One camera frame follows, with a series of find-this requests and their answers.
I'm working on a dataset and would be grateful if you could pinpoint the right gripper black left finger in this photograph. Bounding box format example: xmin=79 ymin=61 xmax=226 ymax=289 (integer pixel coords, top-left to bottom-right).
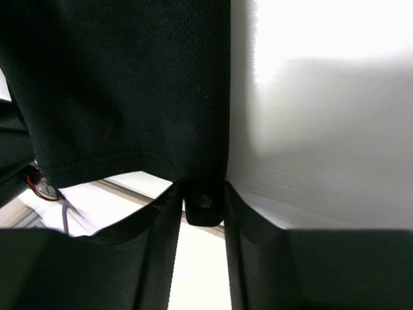
xmin=1 ymin=184 xmax=182 ymax=309

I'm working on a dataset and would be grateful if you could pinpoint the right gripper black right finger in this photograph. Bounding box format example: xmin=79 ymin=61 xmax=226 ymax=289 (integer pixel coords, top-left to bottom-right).
xmin=225 ymin=183 xmax=412 ymax=309

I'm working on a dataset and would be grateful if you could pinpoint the black t shirt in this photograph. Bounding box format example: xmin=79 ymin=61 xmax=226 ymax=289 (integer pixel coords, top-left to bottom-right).
xmin=1 ymin=1 xmax=230 ymax=226

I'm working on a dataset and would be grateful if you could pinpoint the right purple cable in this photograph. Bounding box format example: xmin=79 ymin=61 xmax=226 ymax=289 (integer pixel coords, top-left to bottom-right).
xmin=61 ymin=200 xmax=72 ymax=234

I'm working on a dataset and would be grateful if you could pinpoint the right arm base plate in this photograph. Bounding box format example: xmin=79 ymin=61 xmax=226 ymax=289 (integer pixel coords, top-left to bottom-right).
xmin=19 ymin=165 xmax=65 ymax=202

